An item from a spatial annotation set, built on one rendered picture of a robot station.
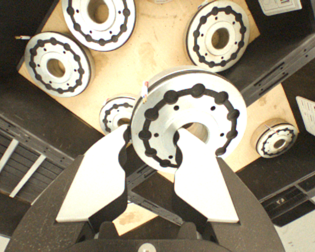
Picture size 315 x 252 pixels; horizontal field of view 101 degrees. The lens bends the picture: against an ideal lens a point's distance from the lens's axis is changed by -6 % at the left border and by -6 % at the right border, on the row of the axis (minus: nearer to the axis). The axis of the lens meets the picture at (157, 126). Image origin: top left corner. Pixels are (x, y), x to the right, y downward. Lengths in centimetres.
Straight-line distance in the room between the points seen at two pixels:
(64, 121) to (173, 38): 25
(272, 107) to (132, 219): 59
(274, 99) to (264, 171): 20
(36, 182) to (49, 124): 30
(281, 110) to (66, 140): 47
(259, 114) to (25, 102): 48
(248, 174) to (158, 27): 43
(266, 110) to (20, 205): 76
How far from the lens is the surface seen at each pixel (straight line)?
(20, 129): 28
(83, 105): 33
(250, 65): 27
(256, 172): 49
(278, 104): 43
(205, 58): 26
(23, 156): 50
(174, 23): 28
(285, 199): 173
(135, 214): 61
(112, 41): 26
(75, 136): 30
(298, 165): 48
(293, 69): 26
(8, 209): 65
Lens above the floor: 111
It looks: 59 degrees down
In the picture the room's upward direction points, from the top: 173 degrees clockwise
